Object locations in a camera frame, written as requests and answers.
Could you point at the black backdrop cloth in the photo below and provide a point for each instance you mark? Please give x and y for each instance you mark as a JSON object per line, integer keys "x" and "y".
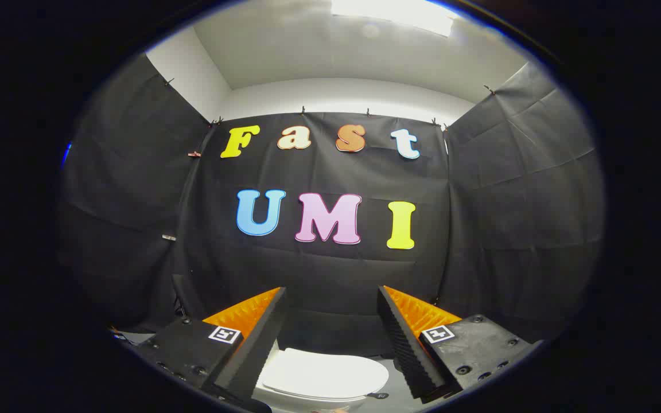
{"x": 330, "y": 269}

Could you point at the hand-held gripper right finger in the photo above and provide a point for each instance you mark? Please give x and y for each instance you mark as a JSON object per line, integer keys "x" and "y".
{"x": 402, "y": 338}

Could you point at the white toilet lid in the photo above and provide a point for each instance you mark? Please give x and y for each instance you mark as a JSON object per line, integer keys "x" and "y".
{"x": 325, "y": 373}

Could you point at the ceiling light panel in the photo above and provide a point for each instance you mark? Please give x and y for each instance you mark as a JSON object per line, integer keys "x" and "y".
{"x": 393, "y": 14}

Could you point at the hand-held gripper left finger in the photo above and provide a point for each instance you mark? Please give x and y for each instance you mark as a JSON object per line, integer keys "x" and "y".
{"x": 261, "y": 338}

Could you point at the white toilet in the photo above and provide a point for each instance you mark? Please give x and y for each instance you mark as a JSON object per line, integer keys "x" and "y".
{"x": 277, "y": 397}

